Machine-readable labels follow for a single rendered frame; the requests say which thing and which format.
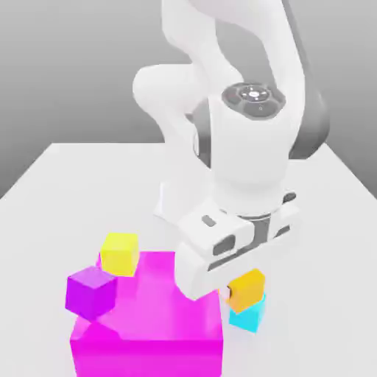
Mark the small purple cube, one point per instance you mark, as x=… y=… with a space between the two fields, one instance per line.
x=88 y=294

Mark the small orange cube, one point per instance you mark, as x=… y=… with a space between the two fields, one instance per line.
x=247 y=290

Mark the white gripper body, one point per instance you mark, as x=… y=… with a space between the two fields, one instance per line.
x=191 y=274

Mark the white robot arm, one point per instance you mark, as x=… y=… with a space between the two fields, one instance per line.
x=247 y=153

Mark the small yellow cube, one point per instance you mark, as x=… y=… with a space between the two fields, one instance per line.
x=119 y=256

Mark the large magenta box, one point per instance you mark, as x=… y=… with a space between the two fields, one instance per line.
x=153 y=338

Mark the small cyan cube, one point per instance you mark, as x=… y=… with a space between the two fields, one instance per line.
x=250 y=319

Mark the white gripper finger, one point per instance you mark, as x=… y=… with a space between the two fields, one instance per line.
x=225 y=292

